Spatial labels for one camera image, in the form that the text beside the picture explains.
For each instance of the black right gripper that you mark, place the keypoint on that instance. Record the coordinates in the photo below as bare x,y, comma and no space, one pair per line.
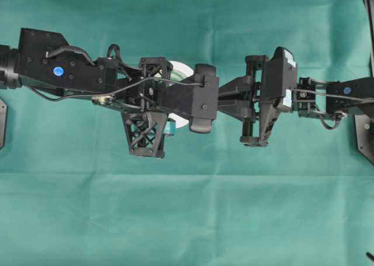
258,115

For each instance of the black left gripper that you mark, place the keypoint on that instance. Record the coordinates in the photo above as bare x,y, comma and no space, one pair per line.
144,123

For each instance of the white duct tape roll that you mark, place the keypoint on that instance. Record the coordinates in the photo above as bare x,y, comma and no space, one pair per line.
179,72

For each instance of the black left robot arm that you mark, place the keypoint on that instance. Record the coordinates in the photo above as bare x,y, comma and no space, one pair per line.
55,70

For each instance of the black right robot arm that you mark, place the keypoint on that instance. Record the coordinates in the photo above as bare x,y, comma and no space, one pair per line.
329,102

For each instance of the green table cloth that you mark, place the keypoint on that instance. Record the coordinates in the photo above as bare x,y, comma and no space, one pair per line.
71,194

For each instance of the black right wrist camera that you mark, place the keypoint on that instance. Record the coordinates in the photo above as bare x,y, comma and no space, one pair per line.
279,81

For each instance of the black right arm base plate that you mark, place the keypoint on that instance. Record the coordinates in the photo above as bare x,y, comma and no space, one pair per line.
364,136

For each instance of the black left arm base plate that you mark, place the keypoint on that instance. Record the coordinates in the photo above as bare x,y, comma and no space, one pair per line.
3,122

